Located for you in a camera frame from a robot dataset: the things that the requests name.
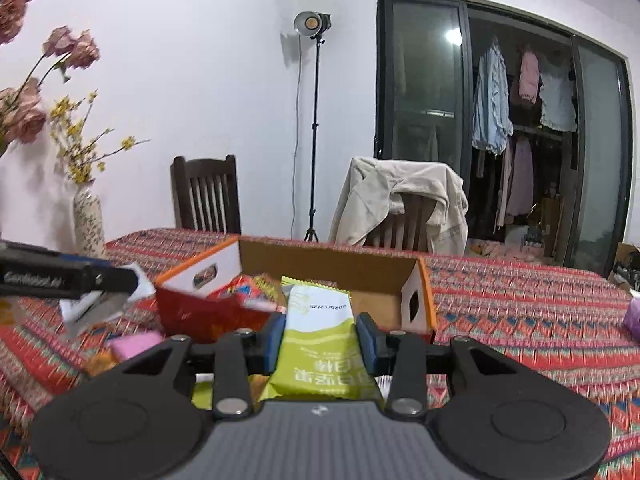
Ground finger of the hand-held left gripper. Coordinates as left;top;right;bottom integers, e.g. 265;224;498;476
92;265;139;295
54;253;109;267

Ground purple tissue pack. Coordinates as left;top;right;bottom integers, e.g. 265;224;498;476
621;297;640;347

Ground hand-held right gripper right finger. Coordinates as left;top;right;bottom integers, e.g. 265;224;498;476
354;312;516;420

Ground hanging white blouse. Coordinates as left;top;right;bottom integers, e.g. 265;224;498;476
539;60;579;134

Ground brown cardboard box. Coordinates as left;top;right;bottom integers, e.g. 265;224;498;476
609;242;640;292

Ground yellow flower branches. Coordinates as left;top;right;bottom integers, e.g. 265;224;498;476
49;91;151;186

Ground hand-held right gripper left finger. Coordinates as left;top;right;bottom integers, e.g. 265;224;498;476
120;312;286;420

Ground orange cardboard box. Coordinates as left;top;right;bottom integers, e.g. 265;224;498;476
154;234;438;346

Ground hanging mauve clothes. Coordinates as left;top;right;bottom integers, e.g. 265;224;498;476
494;135;537;228

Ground green snack packet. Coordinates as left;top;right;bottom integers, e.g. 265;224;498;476
259;276;387;403
191;380;217;411

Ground dark wooden chair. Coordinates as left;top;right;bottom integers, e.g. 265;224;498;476
171;155;242;235

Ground studio light on stand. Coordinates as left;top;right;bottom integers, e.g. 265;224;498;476
293;10;333;244

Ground pink snack packet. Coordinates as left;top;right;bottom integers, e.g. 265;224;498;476
109;332;163;362

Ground pink artificial roses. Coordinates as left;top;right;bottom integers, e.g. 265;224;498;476
0;0;101;156

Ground floral ceramic vase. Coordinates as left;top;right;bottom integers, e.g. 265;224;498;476
73;180;107;261

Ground wooden chair under jacket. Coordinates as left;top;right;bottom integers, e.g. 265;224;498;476
362;195;432;253

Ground dark framed sliding glass door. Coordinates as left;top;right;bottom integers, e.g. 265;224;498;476
375;0;633;277

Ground hanging blue shirt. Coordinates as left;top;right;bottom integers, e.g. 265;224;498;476
472;42;514;156

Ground red yellow snack packet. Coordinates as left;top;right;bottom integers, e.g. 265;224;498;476
219;274;288;313

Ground white orange cookie packet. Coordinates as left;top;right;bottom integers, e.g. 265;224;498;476
82;349;119;377
59;262;157;337

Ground beige jacket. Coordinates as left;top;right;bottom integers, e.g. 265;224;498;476
328;157;469;257

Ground hanging pink garment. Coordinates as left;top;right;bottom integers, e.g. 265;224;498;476
517;50;544;107

